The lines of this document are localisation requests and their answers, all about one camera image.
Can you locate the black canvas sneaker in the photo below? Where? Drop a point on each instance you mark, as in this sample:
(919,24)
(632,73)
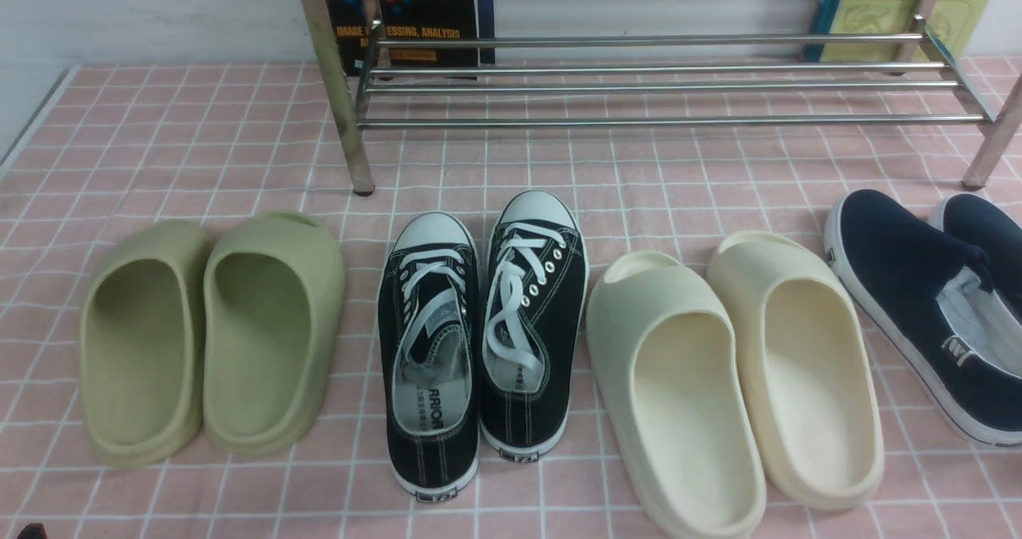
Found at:
(428,329)
(538,273)

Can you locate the metal shoe rack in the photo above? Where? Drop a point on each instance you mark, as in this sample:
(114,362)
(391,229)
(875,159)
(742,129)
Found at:
(923,64)

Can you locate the left navy slip-on shoe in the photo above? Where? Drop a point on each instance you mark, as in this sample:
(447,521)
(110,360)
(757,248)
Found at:
(934,297)

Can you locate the navy slip-on shoe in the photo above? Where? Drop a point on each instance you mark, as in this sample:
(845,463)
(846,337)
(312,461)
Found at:
(934,297)
(975,220)

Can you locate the right navy slip-on shoe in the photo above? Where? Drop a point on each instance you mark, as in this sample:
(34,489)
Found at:
(975,220)

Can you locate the pink checkered tablecloth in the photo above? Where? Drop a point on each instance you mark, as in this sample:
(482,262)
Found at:
(118,148)

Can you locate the left cream slide sandal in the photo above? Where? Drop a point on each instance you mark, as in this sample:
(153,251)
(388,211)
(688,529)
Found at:
(664,355)

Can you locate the cream slide sandal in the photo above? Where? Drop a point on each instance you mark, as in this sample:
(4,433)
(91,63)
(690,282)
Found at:
(664,355)
(803,370)

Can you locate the right green slide sandal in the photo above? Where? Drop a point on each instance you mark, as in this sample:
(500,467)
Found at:
(273,293)

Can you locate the green slide sandal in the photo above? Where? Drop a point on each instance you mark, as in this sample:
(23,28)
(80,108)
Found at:
(142,345)
(273,293)

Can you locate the black image processing book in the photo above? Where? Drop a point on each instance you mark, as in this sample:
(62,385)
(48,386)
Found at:
(415,19)

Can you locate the right cream slide sandal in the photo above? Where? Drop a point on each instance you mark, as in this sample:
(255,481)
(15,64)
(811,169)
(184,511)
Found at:
(803,370)

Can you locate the left green slide sandal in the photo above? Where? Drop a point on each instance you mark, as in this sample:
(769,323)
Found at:
(142,345)

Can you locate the yellow teal book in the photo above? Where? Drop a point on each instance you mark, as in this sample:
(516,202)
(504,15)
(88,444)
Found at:
(954,22)

